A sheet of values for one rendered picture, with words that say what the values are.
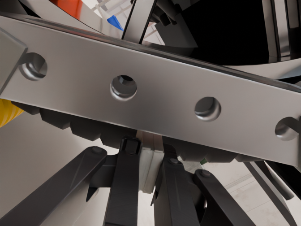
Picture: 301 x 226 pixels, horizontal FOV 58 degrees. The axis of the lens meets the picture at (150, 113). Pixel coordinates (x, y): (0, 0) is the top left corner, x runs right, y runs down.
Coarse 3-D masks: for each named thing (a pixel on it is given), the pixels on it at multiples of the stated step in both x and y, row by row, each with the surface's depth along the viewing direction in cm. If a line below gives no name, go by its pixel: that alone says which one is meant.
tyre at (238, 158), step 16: (128, 80) 22; (288, 80) 23; (32, 112) 23; (48, 112) 22; (64, 128) 24; (80, 128) 23; (96, 128) 23; (112, 128) 23; (128, 128) 23; (112, 144) 24; (176, 144) 24; (192, 144) 24; (192, 160) 25; (208, 160) 25; (224, 160) 24; (240, 160) 25; (256, 160) 25
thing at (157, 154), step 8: (152, 136) 18; (160, 136) 18; (152, 144) 17; (160, 144) 17; (152, 152) 16; (160, 152) 16; (152, 160) 16; (160, 160) 16; (152, 168) 16; (152, 176) 16; (144, 184) 17; (152, 184) 17; (144, 192) 17; (152, 192) 17
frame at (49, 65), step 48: (0, 0) 15; (0, 48) 13; (48, 48) 13; (96, 48) 13; (144, 48) 17; (0, 96) 14; (48, 96) 14; (96, 96) 14; (144, 96) 14; (192, 96) 14; (240, 96) 14; (288, 96) 14; (240, 144) 15; (288, 144) 15
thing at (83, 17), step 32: (32, 0) 20; (64, 0) 27; (288, 0) 24; (96, 32) 21; (128, 32) 23; (256, 32) 42; (288, 32) 23; (224, 64) 22; (256, 64) 22; (288, 64) 22
